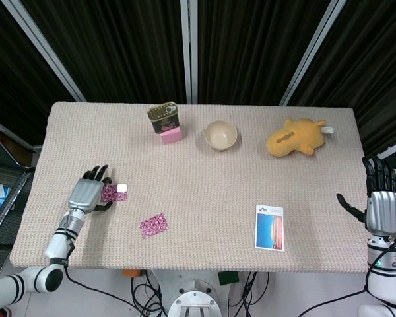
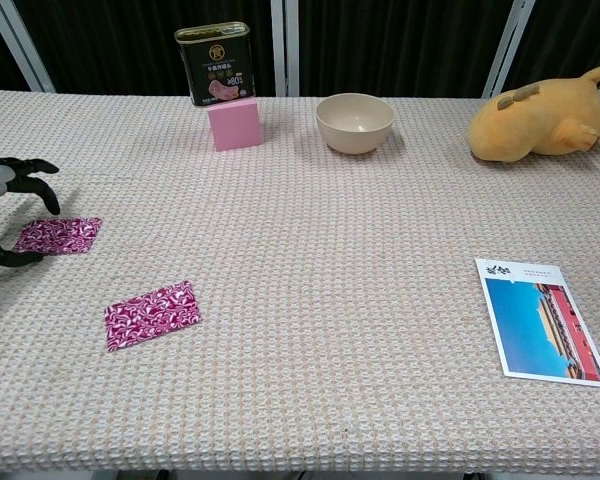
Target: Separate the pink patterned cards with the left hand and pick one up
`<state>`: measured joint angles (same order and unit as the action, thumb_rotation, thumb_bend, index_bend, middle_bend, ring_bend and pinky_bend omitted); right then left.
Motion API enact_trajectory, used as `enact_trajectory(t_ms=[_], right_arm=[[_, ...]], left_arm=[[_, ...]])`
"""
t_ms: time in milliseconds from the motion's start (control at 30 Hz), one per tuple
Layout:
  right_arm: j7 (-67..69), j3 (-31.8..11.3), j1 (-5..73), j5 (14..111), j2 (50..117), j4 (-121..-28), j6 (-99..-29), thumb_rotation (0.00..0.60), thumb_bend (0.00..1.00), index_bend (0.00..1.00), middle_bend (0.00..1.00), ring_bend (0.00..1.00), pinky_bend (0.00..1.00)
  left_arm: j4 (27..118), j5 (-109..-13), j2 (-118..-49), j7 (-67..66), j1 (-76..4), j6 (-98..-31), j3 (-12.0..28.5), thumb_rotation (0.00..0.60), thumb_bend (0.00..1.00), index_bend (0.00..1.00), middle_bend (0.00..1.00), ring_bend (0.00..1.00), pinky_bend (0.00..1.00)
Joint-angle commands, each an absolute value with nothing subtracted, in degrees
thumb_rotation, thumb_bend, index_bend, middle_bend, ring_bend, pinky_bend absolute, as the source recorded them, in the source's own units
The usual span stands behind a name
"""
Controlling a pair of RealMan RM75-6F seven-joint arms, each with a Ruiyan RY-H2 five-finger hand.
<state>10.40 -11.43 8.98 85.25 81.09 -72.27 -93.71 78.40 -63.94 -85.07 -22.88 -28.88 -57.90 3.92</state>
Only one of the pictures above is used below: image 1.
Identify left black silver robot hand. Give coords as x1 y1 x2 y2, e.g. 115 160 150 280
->
67 164 114 213

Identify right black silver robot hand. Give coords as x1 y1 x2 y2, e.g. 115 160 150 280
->
335 155 396 235

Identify pink glitter packet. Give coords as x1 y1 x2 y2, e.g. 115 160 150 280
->
139 213 170 238
100 183 130 203

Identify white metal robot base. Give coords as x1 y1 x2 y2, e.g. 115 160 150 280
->
167 279 230 317

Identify grey metal chair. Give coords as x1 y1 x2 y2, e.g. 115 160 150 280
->
0 125 42 291

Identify pink cube block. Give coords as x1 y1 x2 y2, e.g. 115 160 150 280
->
160 127 183 145

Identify dark luncheon meat can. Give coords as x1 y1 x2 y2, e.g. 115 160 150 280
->
147 101 180 135

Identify beige woven tablecloth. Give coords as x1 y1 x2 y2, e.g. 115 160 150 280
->
10 100 372 275

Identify yellow plush toy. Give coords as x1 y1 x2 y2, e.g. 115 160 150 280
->
266 118 336 158

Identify blue red postcard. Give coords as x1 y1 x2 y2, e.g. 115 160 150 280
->
254 204 284 252

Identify black curtain panel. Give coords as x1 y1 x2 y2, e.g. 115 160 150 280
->
0 0 77 146
288 0 396 151
19 0 187 103
197 0 333 106

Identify beige bowl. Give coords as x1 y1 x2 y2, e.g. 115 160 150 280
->
204 119 238 152

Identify black cable tangle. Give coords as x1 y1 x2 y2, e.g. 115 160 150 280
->
131 270 168 317
230 271 271 317

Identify white partition frame post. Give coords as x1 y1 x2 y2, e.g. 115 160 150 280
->
1 0 86 102
279 0 347 106
180 0 199 105

